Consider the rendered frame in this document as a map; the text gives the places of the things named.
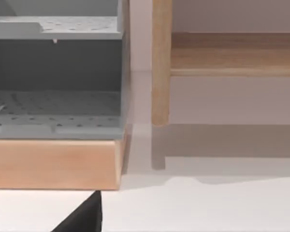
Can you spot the wooden open shelf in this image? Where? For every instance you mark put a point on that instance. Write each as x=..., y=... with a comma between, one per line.
x=207, y=60

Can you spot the grey pierced drawer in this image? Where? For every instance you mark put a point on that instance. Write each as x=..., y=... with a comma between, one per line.
x=58, y=79

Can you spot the pale wooden drawer front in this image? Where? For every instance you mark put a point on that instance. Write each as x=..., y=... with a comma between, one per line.
x=53, y=164

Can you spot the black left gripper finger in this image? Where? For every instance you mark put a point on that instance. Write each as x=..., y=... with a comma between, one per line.
x=88, y=215

